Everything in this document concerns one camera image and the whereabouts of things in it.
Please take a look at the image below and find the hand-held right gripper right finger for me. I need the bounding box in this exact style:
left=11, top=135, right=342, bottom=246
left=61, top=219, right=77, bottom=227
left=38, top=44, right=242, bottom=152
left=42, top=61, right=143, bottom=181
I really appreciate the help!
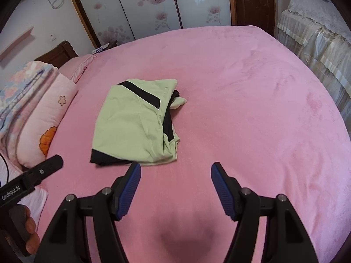
left=211, top=162, right=319, bottom=263

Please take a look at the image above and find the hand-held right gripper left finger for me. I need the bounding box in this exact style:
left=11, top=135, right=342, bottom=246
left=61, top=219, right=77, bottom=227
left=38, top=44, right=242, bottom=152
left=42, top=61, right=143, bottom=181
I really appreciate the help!
left=33, top=161, right=141, bottom=263

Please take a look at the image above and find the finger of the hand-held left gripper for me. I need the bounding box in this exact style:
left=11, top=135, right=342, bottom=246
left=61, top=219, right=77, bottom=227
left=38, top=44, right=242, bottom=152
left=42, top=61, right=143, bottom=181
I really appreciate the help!
left=20, top=155, right=64, bottom=184

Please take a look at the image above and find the green and black hooded jacket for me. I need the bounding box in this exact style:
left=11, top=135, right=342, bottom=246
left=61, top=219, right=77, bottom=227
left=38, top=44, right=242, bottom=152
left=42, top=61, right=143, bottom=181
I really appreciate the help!
left=90, top=78, right=188, bottom=167

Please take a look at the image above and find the person's left hand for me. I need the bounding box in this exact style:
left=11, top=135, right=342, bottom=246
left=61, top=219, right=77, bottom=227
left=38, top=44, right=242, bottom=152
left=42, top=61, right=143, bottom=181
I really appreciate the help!
left=24, top=205, right=41, bottom=255

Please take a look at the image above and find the white cartoon print pillow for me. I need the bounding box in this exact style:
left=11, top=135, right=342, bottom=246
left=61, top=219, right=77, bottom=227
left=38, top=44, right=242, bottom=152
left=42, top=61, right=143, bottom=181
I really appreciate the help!
left=0, top=153, right=49, bottom=225

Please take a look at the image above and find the pink pillow with orange flower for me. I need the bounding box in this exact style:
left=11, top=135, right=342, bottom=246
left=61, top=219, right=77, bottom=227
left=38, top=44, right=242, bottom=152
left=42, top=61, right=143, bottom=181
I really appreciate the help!
left=16, top=66, right=78, bottom=169

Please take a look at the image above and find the folded floral quilt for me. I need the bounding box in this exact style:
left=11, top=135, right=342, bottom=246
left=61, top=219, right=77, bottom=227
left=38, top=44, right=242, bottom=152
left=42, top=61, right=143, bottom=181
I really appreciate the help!
left=0, top=61, right=59, bottom=143

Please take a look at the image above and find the plain pink pillow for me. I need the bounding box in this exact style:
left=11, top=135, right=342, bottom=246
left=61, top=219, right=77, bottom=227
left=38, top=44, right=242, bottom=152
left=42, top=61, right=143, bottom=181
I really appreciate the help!
left=59, top=54, right=98, bottom=84

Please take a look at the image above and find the pink bed blanket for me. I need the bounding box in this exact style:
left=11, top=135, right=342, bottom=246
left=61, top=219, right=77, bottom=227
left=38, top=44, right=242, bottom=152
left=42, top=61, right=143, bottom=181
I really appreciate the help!
left=33, top=25, right=351, bottom=263

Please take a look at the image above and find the dark wooden headboard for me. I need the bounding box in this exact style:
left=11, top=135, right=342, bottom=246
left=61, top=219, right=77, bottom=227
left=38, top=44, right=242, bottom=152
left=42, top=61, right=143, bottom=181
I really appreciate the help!
left=34, top=41, right=80, bottom=69

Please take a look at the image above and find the small blue white box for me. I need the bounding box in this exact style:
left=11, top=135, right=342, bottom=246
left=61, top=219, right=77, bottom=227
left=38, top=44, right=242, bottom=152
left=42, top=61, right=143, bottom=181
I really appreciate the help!
left=93, top=42, right=118, bottom=54

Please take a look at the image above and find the furniture under white lace cover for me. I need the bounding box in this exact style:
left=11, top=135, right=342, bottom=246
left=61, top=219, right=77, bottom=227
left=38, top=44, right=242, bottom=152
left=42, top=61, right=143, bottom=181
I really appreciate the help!
left=276, top=0, right=351, bottom=121

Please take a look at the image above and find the floral sliding door wardrobe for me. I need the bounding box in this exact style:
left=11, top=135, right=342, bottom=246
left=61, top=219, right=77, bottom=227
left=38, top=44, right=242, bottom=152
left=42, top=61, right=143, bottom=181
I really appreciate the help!
left=64, top=0, right=236, bottom=48

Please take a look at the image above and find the brown wooden door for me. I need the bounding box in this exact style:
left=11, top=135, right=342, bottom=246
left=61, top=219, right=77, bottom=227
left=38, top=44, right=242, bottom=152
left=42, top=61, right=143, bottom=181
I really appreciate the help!
left=227, top=0, right=276, bottom=37

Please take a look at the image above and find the white wall shelf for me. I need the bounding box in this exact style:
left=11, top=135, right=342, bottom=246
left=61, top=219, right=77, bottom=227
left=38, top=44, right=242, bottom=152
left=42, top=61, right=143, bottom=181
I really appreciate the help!
left=0, top=25, right=35, bottom=61

